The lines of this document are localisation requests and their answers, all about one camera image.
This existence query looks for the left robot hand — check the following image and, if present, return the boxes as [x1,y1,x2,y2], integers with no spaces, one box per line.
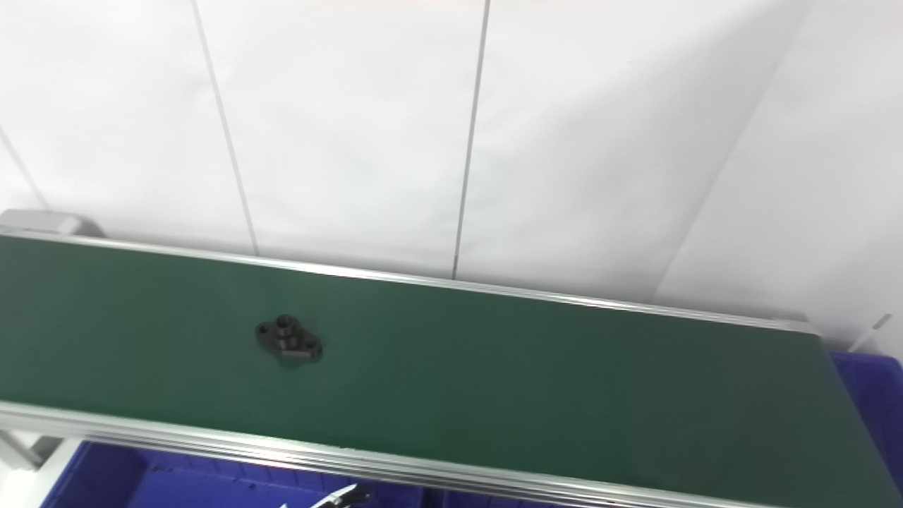
[279,483,371,508]

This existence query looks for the black flange part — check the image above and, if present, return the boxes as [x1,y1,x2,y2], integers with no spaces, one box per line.
[255,315,324,364]

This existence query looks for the green conveyor belt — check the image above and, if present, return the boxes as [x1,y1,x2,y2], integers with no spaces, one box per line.
[0,236,903,508]
[0,227,823,508]

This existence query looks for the blue plastic bin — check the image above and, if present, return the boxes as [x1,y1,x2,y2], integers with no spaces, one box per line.
[39,439,432,508]
[432,490,565,508]
[829,351,903,495]

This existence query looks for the aluminium conveyor leg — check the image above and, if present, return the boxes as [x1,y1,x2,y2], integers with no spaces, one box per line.
[0,429,64,471]

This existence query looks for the grey conveyor motor housing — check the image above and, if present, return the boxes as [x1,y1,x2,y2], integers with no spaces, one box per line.
[0,209,107,239]

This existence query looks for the thin white rod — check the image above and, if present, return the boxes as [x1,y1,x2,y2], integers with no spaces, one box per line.
[847,314,894,353]

